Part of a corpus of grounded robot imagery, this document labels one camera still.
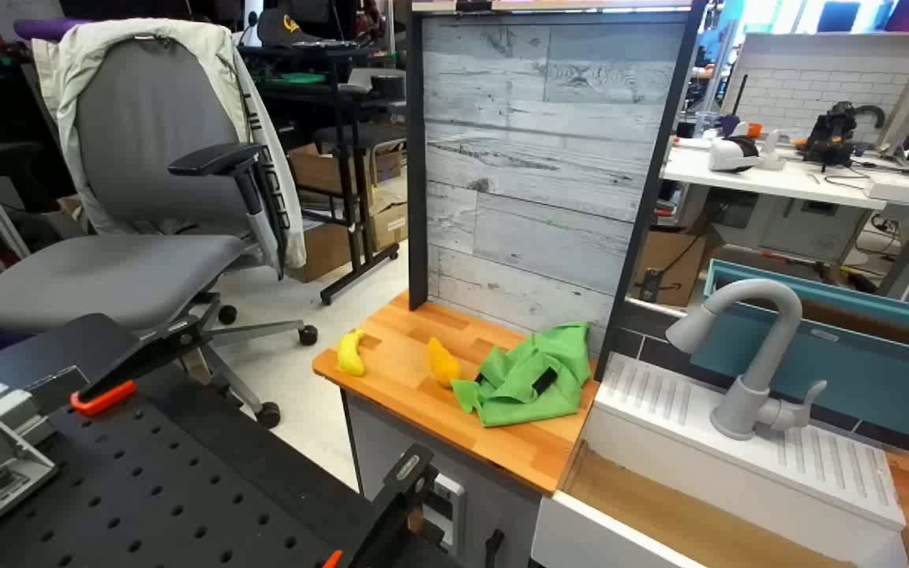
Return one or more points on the yellow-orange toy pepper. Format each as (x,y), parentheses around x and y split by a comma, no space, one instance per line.
(442,363)

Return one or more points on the grey toy faucet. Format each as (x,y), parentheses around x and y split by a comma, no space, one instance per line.
(748,404)

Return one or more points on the grey office chair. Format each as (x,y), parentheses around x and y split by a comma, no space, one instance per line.
(177,167)

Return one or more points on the grey wood backsplash panel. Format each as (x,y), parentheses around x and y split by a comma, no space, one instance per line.
(533,147)

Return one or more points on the teal storage bin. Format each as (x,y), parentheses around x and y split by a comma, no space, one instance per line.
(851,337)

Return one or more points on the yellow toy banana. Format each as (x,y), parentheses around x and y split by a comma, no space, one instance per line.
(350,354)

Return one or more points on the white desk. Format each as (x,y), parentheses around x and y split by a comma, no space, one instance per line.
(801,210)

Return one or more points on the white toy sink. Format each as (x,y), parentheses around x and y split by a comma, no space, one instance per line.
(811,486)

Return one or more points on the green cloth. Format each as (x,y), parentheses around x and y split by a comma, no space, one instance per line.
(536,379)

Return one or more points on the cardboard box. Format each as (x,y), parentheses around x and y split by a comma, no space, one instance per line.
(343,210)

